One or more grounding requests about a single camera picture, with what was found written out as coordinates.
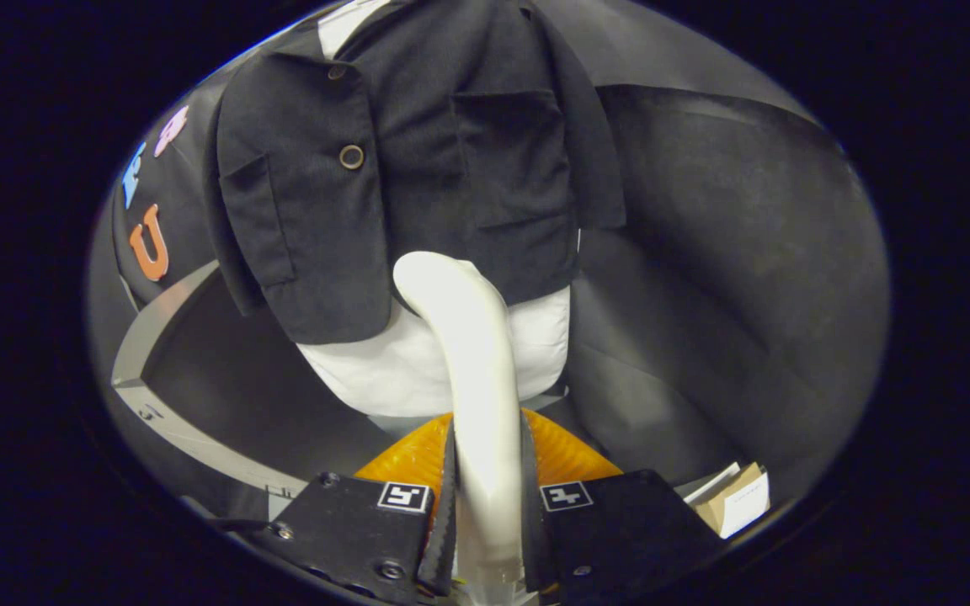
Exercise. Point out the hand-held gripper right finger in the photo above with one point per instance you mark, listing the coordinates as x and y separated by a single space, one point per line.
535 547

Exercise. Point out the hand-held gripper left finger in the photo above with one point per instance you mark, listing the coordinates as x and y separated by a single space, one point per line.
443 547

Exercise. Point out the white garment steamer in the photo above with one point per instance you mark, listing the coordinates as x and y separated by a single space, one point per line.
472 353

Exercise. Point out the black jacket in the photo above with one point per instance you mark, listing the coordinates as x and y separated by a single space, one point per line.
308 236

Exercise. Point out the white mannequin torso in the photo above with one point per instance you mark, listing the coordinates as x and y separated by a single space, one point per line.
384 370

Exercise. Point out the white and brown cardboard box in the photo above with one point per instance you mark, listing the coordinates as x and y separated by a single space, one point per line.
742 505

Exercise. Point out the black backdrop cloth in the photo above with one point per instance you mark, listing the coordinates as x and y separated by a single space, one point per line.
746 252

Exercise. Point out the grey cabinet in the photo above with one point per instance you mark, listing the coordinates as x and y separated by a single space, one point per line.
141 337

